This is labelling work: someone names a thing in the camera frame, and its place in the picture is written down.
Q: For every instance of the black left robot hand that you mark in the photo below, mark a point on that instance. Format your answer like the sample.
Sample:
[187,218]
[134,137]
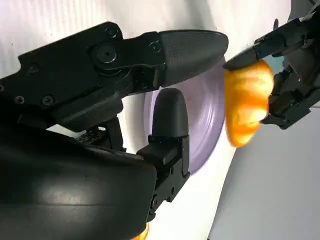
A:
[295,50]

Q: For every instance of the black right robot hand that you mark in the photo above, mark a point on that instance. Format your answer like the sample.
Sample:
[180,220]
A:
[65,175]

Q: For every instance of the orange and white bread roll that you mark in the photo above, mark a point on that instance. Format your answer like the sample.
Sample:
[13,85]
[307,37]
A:
[247,105]
[145,233]

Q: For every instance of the lilac plate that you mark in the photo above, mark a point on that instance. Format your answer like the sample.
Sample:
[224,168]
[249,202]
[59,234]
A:
[205,107]

